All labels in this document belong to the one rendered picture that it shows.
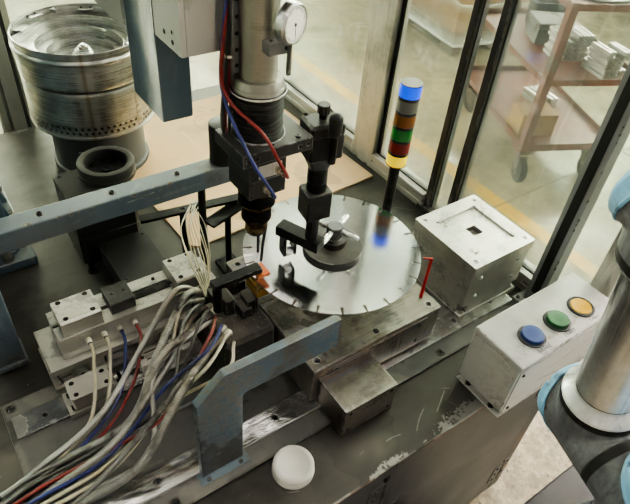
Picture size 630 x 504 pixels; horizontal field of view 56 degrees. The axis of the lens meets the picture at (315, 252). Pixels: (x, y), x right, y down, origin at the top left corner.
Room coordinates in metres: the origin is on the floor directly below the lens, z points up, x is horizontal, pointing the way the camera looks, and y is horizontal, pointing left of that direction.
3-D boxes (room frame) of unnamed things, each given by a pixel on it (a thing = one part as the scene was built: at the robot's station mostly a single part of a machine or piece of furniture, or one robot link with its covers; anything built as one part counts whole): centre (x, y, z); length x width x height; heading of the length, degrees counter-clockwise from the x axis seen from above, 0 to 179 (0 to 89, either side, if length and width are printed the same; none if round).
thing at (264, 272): (0.71, 0.12, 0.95); 0.10 x 0.03 x 0.07; 129
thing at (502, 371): (0.77, -0.44, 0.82); 0.28 x 0.11 x 0.15; 129
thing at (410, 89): (1.11, -0.15, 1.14); 0.05 x 0.04 x 0.03; 39
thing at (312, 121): (0.77, 0.01, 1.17); 0.06 x 0.05 x 0.20; 120
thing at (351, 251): (0.83, -0.03, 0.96); 0.11 x 0.11 x 0.03
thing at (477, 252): (0.99, -0.33, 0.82); 0.18 x 0.18 x 0.15; 39
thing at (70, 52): (1.32, 0.59, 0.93); 0.31 x 0.31 x 0.36
